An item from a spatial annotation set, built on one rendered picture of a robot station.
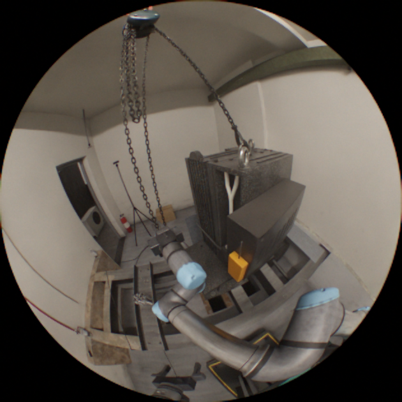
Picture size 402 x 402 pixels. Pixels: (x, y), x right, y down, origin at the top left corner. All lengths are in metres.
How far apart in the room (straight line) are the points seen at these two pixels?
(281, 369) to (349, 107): 1.48
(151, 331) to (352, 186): 2.08
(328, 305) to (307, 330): 0.06
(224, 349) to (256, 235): 0.29
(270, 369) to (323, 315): 0.14
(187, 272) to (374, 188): 1.45
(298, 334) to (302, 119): 1.53
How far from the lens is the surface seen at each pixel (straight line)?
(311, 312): 0.31
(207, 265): 0.93
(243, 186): 0.38
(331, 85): 1.50
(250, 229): 0.34
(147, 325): 1.23
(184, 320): 0.36
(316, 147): 1.44
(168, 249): 0.38
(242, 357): 0.31
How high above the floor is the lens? 1.73
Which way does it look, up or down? 31 degrees down
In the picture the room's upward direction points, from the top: 10 degrees counter-clockwise
